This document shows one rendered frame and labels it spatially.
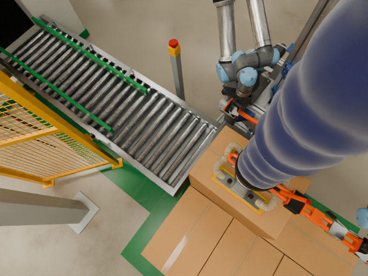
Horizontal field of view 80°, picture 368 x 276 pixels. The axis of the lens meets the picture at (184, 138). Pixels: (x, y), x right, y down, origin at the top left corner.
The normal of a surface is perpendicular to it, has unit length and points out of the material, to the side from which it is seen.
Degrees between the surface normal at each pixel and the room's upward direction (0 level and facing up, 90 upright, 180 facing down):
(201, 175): 0
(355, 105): 85
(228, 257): 0
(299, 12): 0
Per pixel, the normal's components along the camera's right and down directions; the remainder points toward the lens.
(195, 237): -0.06, -0.35
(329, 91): -0.87, 0.46
